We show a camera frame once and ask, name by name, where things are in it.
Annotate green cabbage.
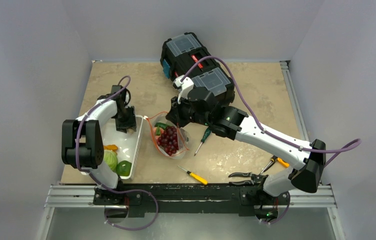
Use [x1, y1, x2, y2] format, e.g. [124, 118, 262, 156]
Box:
[103, 149, 119, 173]

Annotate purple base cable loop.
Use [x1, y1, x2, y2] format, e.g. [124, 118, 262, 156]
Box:
[101, 188, 160, 232]

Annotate green bell pepper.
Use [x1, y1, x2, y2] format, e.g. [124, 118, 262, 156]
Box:
[116, 160, 132, 177]

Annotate white plastic basket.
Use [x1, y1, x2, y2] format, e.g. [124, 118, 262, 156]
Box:
[101, 115, 144, 180]

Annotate red grape bunch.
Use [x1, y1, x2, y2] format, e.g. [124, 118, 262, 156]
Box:
[154, 125, 179, 156]

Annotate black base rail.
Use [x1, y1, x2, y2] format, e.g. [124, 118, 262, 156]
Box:
[93, 183, 290, 220]

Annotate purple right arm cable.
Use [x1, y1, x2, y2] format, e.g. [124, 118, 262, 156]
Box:
[179, 55, 362, 167]

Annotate orange food piece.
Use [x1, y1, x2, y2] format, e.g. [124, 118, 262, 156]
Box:
[103, 144, 119, 153]

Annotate clear zip bag orange zipper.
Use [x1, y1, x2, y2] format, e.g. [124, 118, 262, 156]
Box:
[143, 111, 191, 160]

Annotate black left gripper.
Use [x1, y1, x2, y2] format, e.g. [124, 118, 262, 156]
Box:
[114, 105, 135, 134]

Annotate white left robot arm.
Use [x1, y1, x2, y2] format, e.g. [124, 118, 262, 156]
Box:
[61, 85, 137, 205]

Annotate orange black screwdriver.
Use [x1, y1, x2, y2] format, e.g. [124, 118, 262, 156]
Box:
[260, 155, 290, 175]

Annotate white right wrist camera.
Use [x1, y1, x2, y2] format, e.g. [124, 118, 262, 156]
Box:
[173, 75, 194, 104]

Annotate black pliers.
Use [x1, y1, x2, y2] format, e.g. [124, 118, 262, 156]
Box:
[228, 172, 268, 186]

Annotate yellow handled screwdriver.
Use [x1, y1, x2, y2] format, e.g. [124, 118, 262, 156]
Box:
[178, 165, 208, 186]

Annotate black toolbox clear lids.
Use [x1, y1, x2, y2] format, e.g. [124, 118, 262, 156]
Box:
[160, 32, 236, 107]

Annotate green cucumber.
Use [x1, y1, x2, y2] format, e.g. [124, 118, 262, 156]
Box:
[154, 122, 170, 136]

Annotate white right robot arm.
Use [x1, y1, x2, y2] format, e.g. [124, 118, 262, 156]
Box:
[165, 87, 326, 204]

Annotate green handled screwdriver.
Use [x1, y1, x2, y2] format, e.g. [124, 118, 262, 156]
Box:
[194, 127, 212, 156]

